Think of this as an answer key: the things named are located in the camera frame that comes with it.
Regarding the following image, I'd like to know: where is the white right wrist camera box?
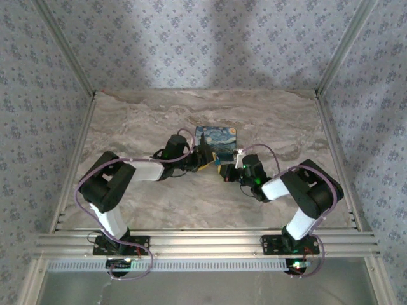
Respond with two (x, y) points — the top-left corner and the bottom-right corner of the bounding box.
(233, 148), (246, 170)

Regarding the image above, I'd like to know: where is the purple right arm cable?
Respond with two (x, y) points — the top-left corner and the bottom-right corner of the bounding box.
(242, 143), (338, 238)

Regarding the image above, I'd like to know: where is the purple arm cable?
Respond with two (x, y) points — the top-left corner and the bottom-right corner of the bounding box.
(242, 143), (338, 238)
(74, 128), (195, 242)

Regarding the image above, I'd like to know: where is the wide aluminium mounting rail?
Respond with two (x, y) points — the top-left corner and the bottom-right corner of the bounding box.
(34, 227), (381, 259)

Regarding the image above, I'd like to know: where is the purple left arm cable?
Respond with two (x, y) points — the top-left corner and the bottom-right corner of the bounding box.
(74, 128), (195, 242)

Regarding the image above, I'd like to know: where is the grey slotted cable duct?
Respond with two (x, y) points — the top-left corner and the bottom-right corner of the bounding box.
(46, 257), (289, 274)

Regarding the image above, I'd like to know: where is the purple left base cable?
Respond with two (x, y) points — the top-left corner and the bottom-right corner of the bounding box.
(107, 236), (154, 281)

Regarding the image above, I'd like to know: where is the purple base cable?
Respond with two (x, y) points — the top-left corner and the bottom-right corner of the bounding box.
(289, 234), (327, 279)
(107, 236), (154, 281)

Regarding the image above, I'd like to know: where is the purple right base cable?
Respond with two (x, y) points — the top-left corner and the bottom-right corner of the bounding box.
(289, 234), (327, 279)

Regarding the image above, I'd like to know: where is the aluminium frame post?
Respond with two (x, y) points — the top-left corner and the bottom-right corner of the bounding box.
(32, 0), (97, 98)
(315, 0), (380, 96)

